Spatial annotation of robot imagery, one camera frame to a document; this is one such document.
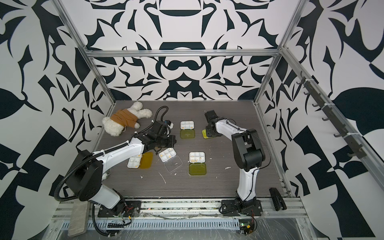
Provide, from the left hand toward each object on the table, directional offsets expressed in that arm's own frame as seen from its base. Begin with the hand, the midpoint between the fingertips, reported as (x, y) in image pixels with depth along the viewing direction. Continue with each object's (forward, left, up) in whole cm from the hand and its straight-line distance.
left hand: (175, 138), depth 88 cm
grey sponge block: (-36, +44, -8) cm, 57 cm away
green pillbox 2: (+10, -18, -9) cm, 23 cm away
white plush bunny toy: (+18, +33, -2) cm, 38 cm away
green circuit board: (-42, -33, -11) cm, 55 cm away
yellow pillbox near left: (-8, +20, -11) cm, 24 cm away
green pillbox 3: (-12, -12, -11) cm, 20 cm away
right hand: (+10, -24, -7) cm, 27 cm away
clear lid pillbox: (-9, +3, -10) cm, 14 cm away
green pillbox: (+13, -7, -11) cm, 18 cm away
